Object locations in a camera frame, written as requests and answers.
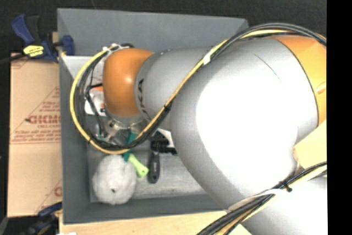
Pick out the white fluffy plush toy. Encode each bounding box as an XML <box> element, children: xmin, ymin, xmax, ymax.
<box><xmin>91</xmin><ymin>155</ymin><xmax>138</xmax><ymax>205</ymax></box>

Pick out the grey metal bin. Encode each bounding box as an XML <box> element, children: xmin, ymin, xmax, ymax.
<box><xmin>57</xmin><ymin>8</ymin><xmax>250</xmax><ymax>224</ymax></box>

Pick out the green plastic tool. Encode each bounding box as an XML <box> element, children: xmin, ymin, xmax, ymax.
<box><xmin>122</xmin><ymin>131</ymin><xmax>150</xmax><ymax>178</ymax></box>

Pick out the white packet with orange print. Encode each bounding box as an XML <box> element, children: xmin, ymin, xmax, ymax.
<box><xmin>83</xmin><ymin>85</ymin><xmax>107</xmax><ymax>118</ymax></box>

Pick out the black hand tool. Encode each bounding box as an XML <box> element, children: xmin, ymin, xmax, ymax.
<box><xmin>147</xmin><ymin>132</ymin><xmax>177</xmax><ymax>184</ymax></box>

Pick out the brown cardboard board, red print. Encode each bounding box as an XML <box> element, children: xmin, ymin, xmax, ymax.
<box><xmin>7</xmin><ymin>53</ymin><xmax>63</xmax><ymax>218</ymax></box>

